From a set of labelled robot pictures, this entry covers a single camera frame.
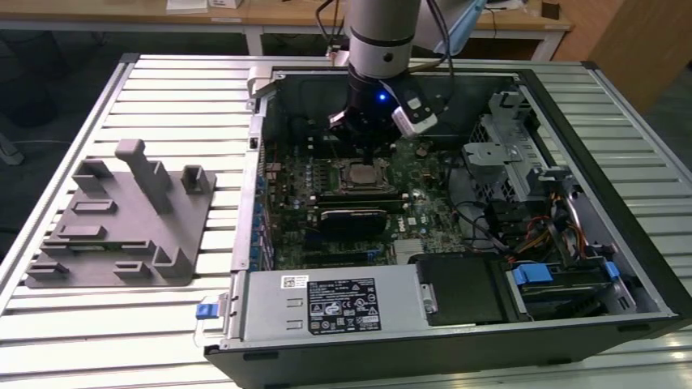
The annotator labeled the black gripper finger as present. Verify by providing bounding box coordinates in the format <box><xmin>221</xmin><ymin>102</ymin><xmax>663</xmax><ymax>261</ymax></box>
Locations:
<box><xmin>369</xmin><ymin>130</ymin><xmax>400</xmax><ymax>165</ymax></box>
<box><xmin>328</xmin><ymin>114</ymin><xmax>371</xmax><ymax>165</ymax></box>

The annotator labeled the silver topped CPU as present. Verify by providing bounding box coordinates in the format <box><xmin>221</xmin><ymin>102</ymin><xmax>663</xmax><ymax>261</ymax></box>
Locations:
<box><xmin>347</xmin><ymin>164</ymin><xmax>381</xmax><ymax>184</ymax></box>

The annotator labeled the metal socket cover frame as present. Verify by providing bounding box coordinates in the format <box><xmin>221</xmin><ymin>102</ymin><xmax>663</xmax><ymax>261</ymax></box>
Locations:
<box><xmin>340</xmin><ymin>160</ymin><xmax>391</xmax><ymax>190</ymax></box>

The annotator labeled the CPU socket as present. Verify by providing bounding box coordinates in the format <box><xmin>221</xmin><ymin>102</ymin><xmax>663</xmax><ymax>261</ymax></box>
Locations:
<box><xmin>337</xmin><ymin>157</ymin><xmax>393</xmax><ymax>192</ymax></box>

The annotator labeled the green motherboard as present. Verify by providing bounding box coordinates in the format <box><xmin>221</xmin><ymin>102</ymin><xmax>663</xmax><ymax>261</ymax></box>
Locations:
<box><xmin>257</xmin><ymin>135</ymin><xmax>467</xmax><ymax>271</ymax></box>

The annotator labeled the black graphics card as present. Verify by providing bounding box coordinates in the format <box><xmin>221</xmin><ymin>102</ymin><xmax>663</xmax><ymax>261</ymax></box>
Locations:
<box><xmin>317</xmin><ymin>208</ymin><xmax>389</xmax><ymax>237</ymax></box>

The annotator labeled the metal drive cage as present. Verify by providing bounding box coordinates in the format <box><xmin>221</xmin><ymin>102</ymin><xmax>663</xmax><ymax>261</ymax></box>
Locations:
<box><xmin>459</xmin><ymin>91</ymin><xmax>559</xmax><ymax>203</ymax></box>

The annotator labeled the silver chipset heat sink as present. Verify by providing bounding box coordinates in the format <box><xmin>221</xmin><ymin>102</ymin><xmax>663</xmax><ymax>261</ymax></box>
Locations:
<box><xmin>393</xmin><ymin>238</ymin><xmax>427</xmax><ymax>259</ymax></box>

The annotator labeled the grey plastic cage latch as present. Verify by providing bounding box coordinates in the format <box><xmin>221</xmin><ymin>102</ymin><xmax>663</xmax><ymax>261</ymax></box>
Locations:
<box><xmin>527</xmin><ymin>165</ymin><xmax>569</xmax><ymax>191</ymax></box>
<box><xmin>488</xmin><ymin>91</ymin><xmax>529</xmax><ymax>119</ymax></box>

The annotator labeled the black expansion slot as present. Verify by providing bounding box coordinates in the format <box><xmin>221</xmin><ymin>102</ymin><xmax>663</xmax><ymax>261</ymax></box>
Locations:
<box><xmin>301</xmin><ymin>251</ymin><xmax>367</xmax><ymax>261</ymax></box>

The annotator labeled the black drive bay cover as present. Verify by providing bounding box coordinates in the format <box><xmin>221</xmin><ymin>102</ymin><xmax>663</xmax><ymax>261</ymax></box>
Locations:
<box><xmin>409</xmin><ymin>253</ymin><xmax>513</xmax><ymax>327</ymax></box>

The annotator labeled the grey power supply unit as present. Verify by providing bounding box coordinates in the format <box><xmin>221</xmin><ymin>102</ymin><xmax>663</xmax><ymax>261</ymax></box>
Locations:
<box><xmin>240</xmin><ymin>269</ymin><xmax>435</xmax><ymax>344</ymax></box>

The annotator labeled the grey plastic parts rack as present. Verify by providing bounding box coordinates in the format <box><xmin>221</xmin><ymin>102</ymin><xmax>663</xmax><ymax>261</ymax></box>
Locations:
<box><xmin>24</xmin><ymin>139</ymin><xmax>219</xmax><ymax>289</ymax></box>

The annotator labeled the black hard disk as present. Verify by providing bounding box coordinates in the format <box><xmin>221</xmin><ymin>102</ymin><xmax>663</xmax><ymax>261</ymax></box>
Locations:
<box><xmin>511</xmin><ymin>267</ymin><xmax>623</xmax><ymax>321</ymax></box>

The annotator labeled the wooden cabinet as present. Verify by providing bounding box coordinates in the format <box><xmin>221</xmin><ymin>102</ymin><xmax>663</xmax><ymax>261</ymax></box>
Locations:
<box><xmin>553</xmin><ymin>0</ymin><xmax>692</xmax><ymax>117</ymax></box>

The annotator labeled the black open PC case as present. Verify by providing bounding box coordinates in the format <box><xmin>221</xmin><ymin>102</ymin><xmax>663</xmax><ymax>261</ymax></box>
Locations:
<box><xmin>203</xmin><ymin>60</ymin><xmax>692</xmax><ymax>389</ymax></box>

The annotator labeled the grey stand foot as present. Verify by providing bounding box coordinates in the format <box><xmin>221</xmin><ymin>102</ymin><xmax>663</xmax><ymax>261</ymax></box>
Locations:
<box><xmin>0</xmin><ymin>133</ymin><xmax>24</xmax><ymax>165</ymax></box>

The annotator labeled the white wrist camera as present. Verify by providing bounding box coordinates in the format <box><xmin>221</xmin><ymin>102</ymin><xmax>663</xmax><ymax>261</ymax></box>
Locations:
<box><xmin>392</xmin><ymin>91</ymin><xmax>440</xmax><ymax>138</ymax></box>

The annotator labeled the black camera cable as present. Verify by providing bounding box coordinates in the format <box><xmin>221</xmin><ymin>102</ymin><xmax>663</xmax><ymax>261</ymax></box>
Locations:
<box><xmin>425</xmin><ymin>0</ymin><xmax>460</xmax><ymax>115</ymax></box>

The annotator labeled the yellow wire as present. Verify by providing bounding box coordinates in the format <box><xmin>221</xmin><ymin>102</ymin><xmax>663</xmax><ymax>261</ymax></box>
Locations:
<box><xmin>511</xmin><ymin>233</ymin><xmax>548</xmax><ymax>255</ymax></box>

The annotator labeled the blue disk carrier handle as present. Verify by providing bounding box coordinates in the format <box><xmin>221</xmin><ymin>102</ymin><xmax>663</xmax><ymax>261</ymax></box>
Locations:
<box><xmin>512</xmin><ymin>262</ymin><xmax>553</xmax><ymax>287</ymax></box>

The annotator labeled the wooden desk white frame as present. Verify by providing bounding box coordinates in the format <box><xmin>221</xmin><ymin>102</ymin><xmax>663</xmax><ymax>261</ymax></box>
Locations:
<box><xmin>0</xmin><ymin>0</ymin><xmax>575</xmax><ymax>62</ymax></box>

